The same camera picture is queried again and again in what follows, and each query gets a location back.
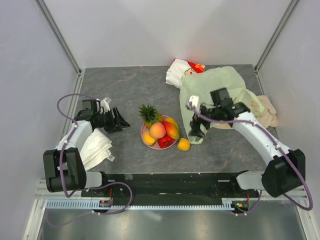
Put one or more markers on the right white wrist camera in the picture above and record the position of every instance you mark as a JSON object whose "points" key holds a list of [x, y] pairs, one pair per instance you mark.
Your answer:
{"points": [[193, 103]]}

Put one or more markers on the fake peach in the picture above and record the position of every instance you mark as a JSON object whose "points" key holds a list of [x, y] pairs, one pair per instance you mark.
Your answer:
{"points": [[157, 130]]}

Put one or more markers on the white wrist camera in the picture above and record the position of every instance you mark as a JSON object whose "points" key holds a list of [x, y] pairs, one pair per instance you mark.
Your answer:
{"points": [[193, 103], [103, 105]]}

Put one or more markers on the fake red orange mango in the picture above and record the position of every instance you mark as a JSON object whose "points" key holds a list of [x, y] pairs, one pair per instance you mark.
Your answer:
{"points": [[171, 130]]}

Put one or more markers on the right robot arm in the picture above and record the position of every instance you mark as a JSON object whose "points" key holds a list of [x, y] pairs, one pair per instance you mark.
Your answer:
{"points": [[285, 168]]}

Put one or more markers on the small yellow fake fruit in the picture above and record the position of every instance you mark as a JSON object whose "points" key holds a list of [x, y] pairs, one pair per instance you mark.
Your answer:
{"points": [[184, 144]]}

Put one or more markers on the fake pineapple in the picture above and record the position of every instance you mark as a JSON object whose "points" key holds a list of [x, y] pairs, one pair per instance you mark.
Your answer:
{"points": [[150, 115]]}

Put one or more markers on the white folded towel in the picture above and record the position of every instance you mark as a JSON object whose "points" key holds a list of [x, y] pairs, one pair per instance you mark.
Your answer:
{"points": [[95, 150]]}

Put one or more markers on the fake yellow pear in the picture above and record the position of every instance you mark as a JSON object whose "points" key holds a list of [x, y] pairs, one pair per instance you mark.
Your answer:
{"points": [[147, 139]]}

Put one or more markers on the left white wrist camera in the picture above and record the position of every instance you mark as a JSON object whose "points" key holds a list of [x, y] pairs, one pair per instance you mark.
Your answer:
{"points": [[103, 105]]}

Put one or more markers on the pink plate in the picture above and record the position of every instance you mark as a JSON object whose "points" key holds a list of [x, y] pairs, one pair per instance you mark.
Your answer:
{"points": [[156, 146]]}

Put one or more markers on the fake red bell pepper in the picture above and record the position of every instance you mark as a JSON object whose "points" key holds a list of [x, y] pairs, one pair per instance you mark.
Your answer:
{"points": [[165, 141]]}

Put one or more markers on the slotted cable duct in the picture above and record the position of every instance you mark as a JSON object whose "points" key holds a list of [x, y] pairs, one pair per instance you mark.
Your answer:
{"points": [[87, 204]]}

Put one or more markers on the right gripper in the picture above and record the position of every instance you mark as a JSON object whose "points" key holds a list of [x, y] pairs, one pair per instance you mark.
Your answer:
{"points": [[195, 126]]}

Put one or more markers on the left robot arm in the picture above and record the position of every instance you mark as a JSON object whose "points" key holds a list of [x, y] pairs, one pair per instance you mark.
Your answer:
{"points": [[63, 166]]}

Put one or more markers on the white red cartoon bag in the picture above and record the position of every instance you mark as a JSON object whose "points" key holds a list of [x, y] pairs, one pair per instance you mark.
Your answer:
{"points": [[180, 68]]}

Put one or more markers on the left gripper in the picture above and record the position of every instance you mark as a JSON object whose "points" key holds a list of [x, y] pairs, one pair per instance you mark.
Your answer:
{"points": [[122, 123]]}

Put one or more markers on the beige crumpled cloth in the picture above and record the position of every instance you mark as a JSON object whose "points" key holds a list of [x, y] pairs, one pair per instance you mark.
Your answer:
{"points": [[264, 111]]}

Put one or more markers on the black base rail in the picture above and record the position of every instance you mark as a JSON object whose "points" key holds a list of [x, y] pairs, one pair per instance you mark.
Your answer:
{"points": [[214, 185]]}

